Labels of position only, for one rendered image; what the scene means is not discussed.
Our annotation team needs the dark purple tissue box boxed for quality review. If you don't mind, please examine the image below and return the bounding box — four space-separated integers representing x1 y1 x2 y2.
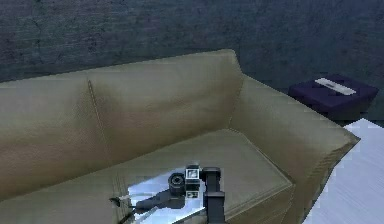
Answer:
287 73 380 122

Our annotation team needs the silver laptop computer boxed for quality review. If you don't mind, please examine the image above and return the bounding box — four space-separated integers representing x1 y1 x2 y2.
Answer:
127 167 208 224

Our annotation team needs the beige sofa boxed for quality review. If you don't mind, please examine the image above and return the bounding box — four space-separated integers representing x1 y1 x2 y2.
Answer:
0 48 361 224

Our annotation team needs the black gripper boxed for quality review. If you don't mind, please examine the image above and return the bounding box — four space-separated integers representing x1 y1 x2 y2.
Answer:
108 172 187 224

